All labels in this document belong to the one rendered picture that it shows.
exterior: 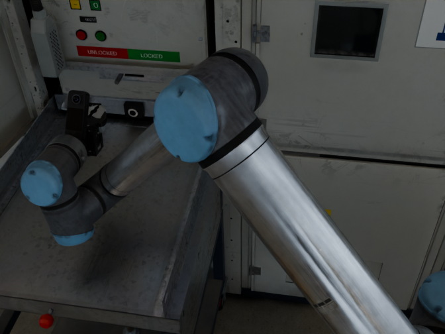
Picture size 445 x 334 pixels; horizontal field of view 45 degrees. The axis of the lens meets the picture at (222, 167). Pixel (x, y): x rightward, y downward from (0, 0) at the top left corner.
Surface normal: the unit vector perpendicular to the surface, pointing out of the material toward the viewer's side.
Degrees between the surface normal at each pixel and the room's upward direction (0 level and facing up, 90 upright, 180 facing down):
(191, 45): 90
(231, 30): 90
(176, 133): 81
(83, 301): 0
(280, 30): 90
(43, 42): 90
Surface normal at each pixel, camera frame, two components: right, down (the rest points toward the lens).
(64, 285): -0.02, -0.75
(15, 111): 0.95, 0.19
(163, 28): -0.16, 0.65
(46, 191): -0.19, 0.44
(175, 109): -0.61, 0.40
